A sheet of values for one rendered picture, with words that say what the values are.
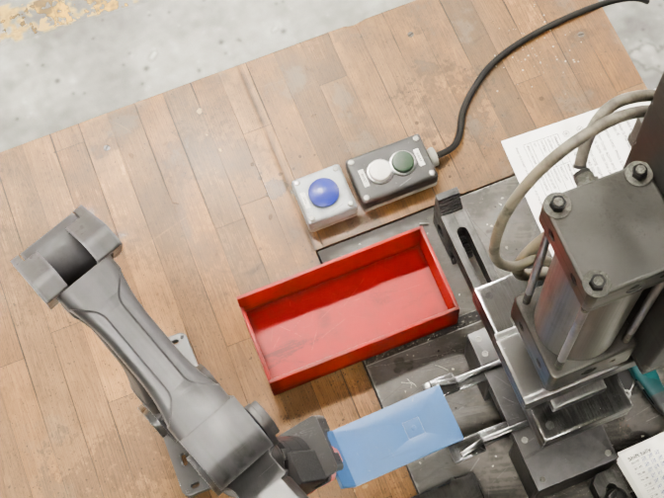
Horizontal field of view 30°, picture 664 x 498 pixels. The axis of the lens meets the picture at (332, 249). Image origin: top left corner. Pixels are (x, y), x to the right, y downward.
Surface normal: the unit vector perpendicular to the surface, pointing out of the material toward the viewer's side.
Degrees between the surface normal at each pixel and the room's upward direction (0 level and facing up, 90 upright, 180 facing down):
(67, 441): 0
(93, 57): 0
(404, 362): 0
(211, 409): 20
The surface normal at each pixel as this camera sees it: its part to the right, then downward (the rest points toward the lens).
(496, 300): -0.04, -0.36
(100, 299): 0.18, -0.11
